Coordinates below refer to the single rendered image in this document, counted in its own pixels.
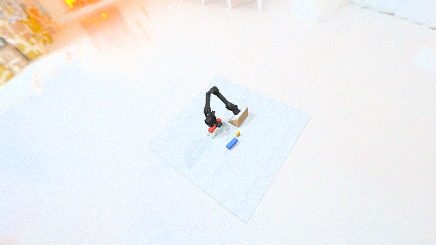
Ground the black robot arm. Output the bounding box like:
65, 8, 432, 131
204, 86, 241, 128

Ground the blue rectangular block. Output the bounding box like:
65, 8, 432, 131
226, 138, 238, 150

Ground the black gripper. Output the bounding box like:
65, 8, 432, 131
213, 117, 223, 128

